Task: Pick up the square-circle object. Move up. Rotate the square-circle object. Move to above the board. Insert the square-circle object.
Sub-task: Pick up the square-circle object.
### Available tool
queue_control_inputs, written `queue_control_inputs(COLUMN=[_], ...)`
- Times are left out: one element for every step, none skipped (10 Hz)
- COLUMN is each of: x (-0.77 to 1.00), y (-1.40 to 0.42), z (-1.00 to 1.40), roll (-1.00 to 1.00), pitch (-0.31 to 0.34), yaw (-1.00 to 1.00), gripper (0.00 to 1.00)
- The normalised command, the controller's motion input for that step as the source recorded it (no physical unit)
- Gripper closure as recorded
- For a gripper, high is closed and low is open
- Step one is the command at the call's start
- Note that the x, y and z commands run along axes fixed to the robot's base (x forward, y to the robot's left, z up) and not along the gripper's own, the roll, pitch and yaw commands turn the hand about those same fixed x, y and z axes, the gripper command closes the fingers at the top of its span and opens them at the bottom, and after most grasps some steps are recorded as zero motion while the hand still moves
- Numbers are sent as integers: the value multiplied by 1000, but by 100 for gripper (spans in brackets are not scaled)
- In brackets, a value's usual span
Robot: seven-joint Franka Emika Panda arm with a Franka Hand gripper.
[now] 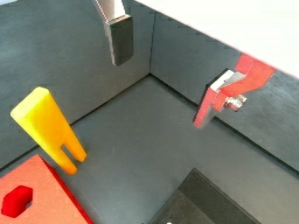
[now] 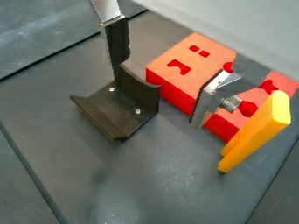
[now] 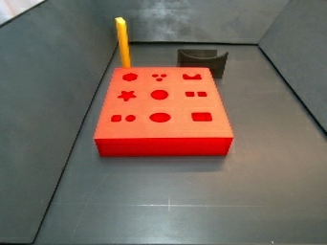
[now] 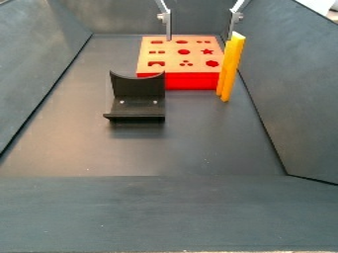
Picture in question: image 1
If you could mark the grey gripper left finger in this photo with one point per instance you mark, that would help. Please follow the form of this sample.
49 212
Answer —
120 29

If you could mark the metallic gripper right finger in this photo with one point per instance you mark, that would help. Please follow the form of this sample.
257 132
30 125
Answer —
226 91

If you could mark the yellow square-circle peg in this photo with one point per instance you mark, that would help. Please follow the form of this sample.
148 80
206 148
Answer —
39 116

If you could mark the red shape sorting board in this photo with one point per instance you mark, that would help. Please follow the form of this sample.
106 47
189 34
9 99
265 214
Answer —
54 205

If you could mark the black curved holder stand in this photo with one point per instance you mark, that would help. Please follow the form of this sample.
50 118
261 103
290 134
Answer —
200 203

